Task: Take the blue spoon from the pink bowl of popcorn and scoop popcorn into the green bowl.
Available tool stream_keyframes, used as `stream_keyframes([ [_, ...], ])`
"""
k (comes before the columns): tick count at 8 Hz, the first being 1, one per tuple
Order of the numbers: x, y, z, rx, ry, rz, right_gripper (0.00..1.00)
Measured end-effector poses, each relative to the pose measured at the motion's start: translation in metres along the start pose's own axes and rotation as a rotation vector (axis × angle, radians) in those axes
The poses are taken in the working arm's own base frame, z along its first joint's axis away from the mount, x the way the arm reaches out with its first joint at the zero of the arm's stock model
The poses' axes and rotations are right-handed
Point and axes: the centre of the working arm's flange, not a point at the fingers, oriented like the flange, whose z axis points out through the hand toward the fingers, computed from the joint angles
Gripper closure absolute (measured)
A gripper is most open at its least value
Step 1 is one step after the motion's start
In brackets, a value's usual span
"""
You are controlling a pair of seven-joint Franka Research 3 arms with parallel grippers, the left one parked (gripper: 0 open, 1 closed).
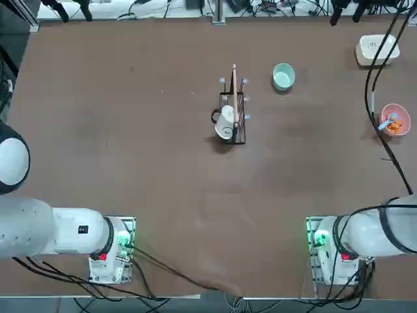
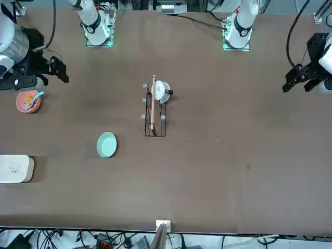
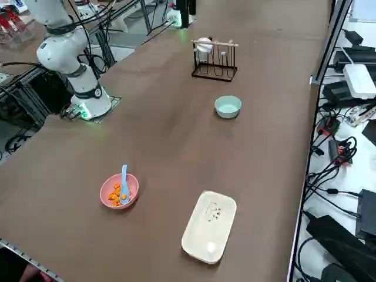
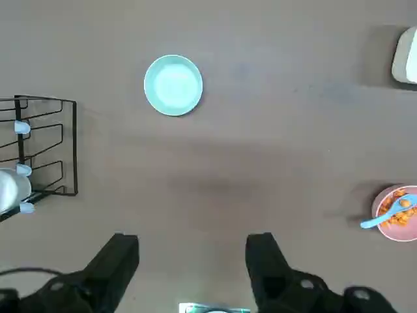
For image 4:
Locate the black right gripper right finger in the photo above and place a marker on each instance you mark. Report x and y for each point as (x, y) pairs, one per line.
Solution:
(264, 261)

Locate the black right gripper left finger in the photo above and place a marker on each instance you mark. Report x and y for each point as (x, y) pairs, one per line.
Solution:
(110, 261)

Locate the blue spoon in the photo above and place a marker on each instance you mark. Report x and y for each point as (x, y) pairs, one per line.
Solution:
(384, 216)

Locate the single orange popcorn piece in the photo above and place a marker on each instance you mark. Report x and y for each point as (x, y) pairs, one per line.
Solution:
(405, 202)

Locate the pink bowl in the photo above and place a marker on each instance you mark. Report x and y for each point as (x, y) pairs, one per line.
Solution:
(397, 234)

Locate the orange popcorn heap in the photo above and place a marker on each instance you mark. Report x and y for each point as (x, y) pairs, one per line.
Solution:
(399, 220)

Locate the green bowl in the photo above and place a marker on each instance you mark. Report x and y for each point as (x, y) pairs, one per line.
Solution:
(172, 84)

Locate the white cup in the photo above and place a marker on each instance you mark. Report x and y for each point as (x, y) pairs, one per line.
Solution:
(13, 192)

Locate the white rectangular tray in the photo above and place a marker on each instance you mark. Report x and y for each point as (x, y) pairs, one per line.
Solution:
(407, 58)

